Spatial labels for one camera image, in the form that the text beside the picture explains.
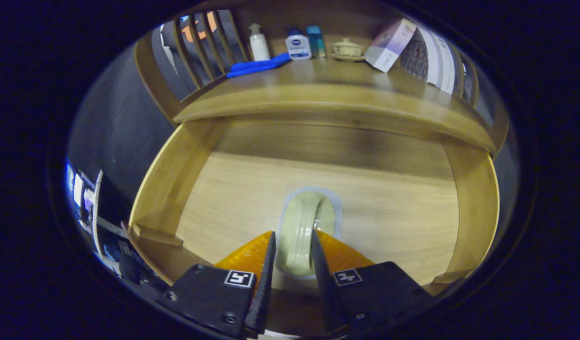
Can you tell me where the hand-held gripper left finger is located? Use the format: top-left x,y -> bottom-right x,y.
157,230 -> 277,338

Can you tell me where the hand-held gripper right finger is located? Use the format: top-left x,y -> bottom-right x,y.
311,229 -> 436,333

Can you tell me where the pale green item grey base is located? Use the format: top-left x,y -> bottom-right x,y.
276,187 -> 343,279

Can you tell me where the wooden drawer with black knob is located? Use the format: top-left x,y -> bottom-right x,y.
122,116 -> 500,337

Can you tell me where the wooden countertop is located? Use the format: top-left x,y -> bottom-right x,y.
173,57 -> 498,154

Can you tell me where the wooden cabinet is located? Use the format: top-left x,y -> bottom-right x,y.
134,5 -> 510,159

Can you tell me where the black device with labels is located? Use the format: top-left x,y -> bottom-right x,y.
115,238 -> 170,291

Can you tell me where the blue folded cloth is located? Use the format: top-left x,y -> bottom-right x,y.
225,52 -> 292,79

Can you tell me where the cream lidded ceramic pot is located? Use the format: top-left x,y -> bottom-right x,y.
330,38 -> 366,62

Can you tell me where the white pump bottle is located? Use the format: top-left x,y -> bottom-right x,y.
249,23 -> 271,62

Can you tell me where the white lotion bottle blue cap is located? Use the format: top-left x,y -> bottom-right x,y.
285,27 -> 313,61

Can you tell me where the teal slim bottle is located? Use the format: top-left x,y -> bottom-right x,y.
306,25 -> 326,59

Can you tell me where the dark patterned book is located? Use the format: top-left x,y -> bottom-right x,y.
400,28 -> 429,83

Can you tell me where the pink and white slim box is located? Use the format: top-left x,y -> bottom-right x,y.
364,18 -> 418,73

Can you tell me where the white book plain spine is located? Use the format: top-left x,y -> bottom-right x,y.
417,26 -> 444,88

